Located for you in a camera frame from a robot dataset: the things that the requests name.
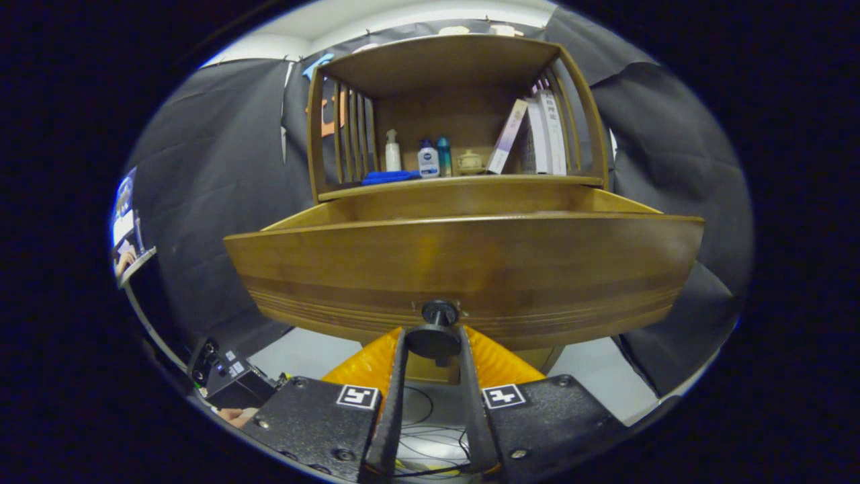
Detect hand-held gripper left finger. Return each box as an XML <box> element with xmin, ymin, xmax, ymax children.
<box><xmin>239</xmin><ymin>326</ymin><xmax>409</xmax><ymax>483</ymax></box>

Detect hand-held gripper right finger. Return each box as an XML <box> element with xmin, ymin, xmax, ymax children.
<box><xmin>459</xmin><ymin>325</ymin><xmax>629</xmax><ymax>475</ymax></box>

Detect wooden drawer with black knob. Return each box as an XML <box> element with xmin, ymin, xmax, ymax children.
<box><xmin>223</xmin><ymin>185</ymin><xmax>705</xmax><ymax>367</ymax></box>

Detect wooden countertop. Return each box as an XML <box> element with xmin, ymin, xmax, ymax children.
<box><xmin>319</xmin><ymin>173</ymin><xmax>605</xmax><ymax>202</ymax></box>

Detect wooden cabinet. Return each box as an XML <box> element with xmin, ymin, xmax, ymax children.
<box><xmin>306</xmin><ymin>34</ymin><xmax>611</xmax><ymax>385</ymax></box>

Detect black device box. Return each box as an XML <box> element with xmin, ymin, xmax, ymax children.
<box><xmin>188</xmin><ymin>336</ymin><xmax>277</xmax><ymax>409</ymax></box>

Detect blue folded cloth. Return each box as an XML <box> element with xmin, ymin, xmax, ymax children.
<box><xmin>361</xmin><ymin>170</ymin><xmax>421</xmax><ymax>186</ymax></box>

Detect white bottle with blue cap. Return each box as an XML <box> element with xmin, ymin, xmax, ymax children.
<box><xmin>417</xmin><ymin>139</ymin><xmax>440</xmax><ymax>178</ymax></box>

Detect purple book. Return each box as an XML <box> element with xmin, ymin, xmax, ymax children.
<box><xmin>486</xmin><ymin>99</ymin><xmax>529</xmax><ymax>175</ymax></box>

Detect patterned cover book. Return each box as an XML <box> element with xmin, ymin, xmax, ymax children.
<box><xmin>521</xmin><ymin>99</ymin><xmax>548</xmax><ymax>175</ymax></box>

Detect white book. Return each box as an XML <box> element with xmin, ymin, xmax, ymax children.
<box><xmin>535</xmin><ymin>89</ymin><xmax>568</xmax><ymax>175</ymax></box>

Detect white desk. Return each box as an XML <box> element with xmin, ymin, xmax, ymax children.
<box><xmin>118</xmin><ymin>247</ymin><xmax>157</xmax><ymax>288</ymax></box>

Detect computer monitor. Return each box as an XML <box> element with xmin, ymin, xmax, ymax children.
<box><xmin>111</xmin><ymin>168</ymin><xmax>138</xmax><ymax>249</ymax></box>

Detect black floor cables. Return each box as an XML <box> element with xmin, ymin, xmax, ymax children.
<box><xmin>396</xmin><ymin>387</ymin><xmax>471</xmax><ymax>478</ymax></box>

